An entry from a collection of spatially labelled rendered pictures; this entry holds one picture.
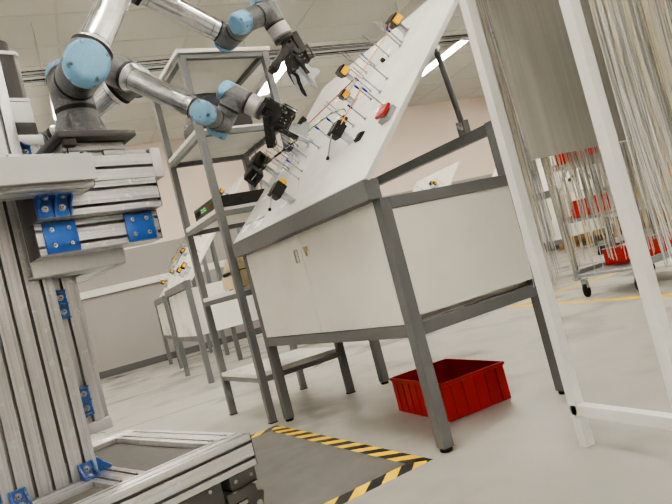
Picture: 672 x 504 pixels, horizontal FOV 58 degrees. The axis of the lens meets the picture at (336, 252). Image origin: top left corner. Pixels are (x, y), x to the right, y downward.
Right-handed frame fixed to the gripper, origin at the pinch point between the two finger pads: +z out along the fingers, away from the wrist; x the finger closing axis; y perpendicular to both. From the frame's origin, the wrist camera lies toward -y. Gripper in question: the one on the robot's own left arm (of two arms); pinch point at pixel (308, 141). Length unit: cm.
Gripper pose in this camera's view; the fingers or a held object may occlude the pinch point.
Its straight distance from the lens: 213.8
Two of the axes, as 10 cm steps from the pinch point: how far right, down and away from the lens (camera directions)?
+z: 8.8, 4.7, 0.2
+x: 1.9, -3.9, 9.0
